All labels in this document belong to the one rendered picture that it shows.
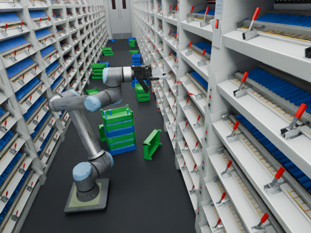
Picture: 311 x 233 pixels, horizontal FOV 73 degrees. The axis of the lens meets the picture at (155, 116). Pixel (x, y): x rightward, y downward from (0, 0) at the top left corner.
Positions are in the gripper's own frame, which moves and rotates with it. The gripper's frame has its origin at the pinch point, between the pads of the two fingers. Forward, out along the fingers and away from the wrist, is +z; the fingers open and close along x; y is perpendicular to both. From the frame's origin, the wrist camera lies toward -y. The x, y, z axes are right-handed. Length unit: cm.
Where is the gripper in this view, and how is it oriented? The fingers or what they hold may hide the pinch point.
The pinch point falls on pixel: (164, 76)
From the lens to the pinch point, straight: 129.9
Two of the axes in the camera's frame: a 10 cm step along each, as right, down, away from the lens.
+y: -0.1, -8.8, -4.7
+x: -1.3, -4.6, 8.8
